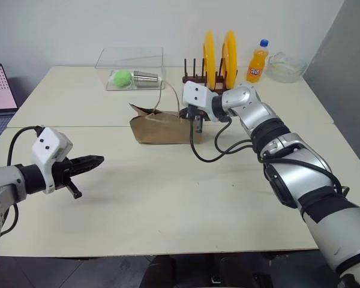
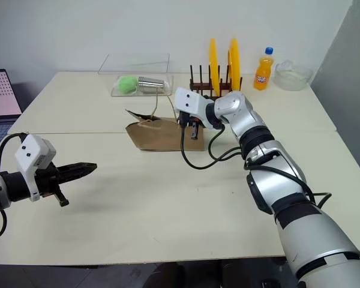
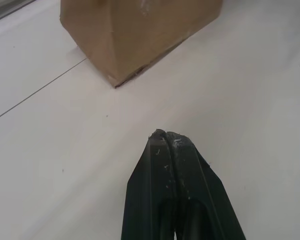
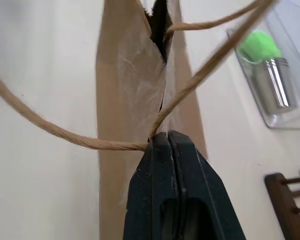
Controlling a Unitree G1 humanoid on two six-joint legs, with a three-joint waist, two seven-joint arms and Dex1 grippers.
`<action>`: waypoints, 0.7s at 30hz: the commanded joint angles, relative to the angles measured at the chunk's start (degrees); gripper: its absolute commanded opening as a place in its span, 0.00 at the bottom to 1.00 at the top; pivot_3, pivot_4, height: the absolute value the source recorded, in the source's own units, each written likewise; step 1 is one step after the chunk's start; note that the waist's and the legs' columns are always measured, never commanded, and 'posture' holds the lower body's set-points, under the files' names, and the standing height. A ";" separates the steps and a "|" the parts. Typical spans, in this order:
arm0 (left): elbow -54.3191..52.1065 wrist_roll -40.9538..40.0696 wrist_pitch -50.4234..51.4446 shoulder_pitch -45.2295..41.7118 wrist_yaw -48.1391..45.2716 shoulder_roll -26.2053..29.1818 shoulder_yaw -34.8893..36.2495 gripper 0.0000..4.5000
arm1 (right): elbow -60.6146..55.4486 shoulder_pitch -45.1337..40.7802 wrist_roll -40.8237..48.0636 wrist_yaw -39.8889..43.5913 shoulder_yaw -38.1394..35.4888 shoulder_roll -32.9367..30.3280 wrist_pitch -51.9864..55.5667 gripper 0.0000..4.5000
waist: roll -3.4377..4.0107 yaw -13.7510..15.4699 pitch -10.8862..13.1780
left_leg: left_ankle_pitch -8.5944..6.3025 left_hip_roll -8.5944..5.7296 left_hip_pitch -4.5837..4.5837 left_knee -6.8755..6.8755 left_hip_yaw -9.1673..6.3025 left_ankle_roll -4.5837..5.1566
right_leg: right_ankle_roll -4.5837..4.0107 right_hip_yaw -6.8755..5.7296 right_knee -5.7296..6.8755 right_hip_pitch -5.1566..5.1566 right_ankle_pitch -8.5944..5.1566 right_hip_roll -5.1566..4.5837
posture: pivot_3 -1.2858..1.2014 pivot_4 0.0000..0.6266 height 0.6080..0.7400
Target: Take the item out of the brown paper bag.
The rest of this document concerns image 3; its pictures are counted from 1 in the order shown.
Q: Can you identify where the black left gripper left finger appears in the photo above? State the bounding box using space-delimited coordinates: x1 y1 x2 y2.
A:
120 128 178 240

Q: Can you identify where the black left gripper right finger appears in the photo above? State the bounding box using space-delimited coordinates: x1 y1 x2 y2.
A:
165 130 247 240

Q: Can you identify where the brown cardboard box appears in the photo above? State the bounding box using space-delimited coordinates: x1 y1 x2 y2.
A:
59 0 224 89

